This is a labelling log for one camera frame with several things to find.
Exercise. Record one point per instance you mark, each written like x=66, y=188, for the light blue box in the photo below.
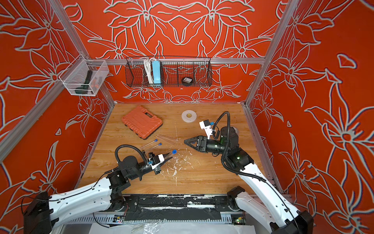
x=156, y=65

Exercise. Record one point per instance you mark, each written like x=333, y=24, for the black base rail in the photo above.
x=178, y=208

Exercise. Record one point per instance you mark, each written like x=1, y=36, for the white tape roll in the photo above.
x=189, y=116

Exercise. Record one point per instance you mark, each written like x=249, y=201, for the orange plastic tool case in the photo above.
x=142, y=122

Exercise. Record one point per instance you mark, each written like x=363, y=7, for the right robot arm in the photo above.
x=272, y=210

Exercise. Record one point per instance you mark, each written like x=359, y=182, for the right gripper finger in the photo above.
x=192, y=140
x=192, y=144

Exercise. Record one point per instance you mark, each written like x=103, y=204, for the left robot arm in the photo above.
x=48, y=211

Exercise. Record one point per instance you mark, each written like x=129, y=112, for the black wire basket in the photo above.
x=139, y=71

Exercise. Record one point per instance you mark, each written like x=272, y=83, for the small black device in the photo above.
x=187, y=81

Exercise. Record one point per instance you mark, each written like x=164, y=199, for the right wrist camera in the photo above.
x=206, y=125

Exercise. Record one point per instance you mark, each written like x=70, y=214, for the clear acrylic wall box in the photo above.
x=75, y=73

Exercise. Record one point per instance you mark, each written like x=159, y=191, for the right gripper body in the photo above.
x=214, y=146

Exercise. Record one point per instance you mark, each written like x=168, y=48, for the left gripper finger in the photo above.
x=167, y=155
x=166, y=160

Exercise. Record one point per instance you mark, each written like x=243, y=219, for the green black tool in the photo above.
x=83, y=89

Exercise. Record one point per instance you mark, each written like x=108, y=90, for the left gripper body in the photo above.
x=145, y=169

